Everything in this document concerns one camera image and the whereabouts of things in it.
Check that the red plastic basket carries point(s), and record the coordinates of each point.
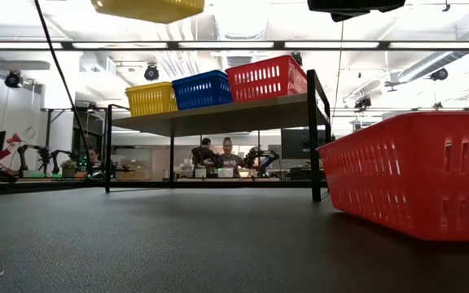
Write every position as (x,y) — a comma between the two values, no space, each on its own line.
(267,81)
(413,134)

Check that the blue plastic basket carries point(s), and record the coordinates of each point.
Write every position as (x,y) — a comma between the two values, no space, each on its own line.
(202,91)

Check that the yellow plastic basket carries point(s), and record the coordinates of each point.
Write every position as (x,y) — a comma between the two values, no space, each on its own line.
(149,10)
(151,101)

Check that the background black robot arm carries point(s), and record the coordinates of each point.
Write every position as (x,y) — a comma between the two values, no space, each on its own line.
(43,156)
(261,156)

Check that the black ceiling spot lamp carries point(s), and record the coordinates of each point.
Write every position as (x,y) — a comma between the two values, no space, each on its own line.
(362,101)
(438,74)
(151,73)
(12,79)
(297,58)

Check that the long ceiling light strip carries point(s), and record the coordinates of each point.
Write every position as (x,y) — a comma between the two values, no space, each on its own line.
(226,45)

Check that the person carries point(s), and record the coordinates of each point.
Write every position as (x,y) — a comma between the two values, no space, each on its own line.
(228,156)
(204,152)
(94,156)

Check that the black table mat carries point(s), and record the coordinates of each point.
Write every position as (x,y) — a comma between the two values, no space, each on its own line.
(177,244)

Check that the small potted plant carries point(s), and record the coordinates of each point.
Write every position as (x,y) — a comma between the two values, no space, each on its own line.
(68,166)

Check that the silver ceiling duct pipe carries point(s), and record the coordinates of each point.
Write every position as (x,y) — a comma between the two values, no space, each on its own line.
(442,61)

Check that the ceiling ventilation duct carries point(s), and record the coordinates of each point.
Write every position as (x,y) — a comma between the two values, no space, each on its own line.
(238,61)

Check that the black wall screen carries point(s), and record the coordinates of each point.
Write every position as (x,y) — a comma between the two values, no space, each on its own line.
(297,144)

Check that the wooden shelf with black frame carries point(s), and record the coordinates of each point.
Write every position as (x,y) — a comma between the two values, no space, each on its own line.
(234,116)

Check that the black metal table frame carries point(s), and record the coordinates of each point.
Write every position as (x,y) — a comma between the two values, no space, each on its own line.
(218,184)

